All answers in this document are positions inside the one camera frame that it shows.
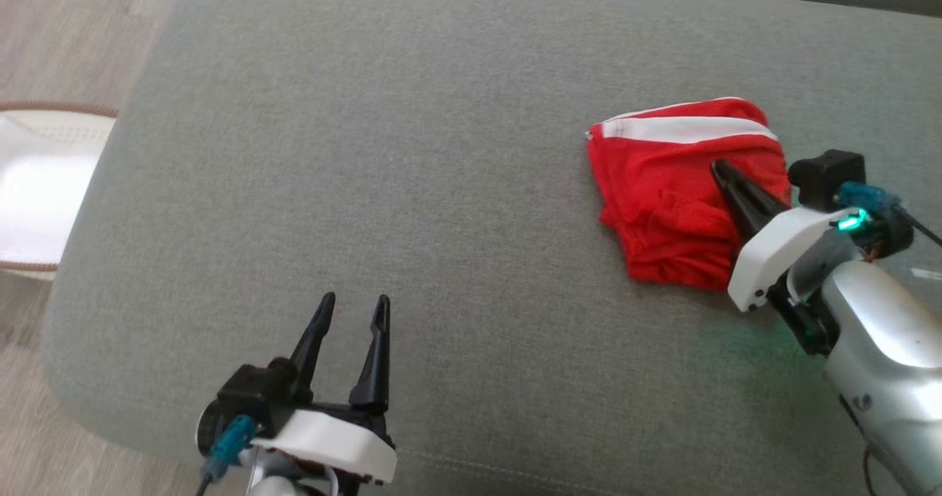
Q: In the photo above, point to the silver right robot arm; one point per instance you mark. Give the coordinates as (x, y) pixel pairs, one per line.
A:
(883, 327)

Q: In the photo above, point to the grey sofa seat cushion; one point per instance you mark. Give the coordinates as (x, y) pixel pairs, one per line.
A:
(441, 187)

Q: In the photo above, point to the white laundry basket brown rim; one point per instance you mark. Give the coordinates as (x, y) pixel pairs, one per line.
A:
(37, 187)

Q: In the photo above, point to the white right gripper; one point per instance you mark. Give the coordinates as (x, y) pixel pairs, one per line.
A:
(773, 257)

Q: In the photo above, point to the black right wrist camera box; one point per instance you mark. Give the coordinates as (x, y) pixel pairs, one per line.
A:
(828, 176)

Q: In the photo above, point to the red mesh shorts white band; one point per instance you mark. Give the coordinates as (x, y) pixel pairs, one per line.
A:
(662, 202)

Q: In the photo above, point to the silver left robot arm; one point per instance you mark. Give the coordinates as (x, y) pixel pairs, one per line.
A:
(280, 485)

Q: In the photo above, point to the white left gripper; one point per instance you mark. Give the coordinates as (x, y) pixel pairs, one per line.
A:
(331, 441)

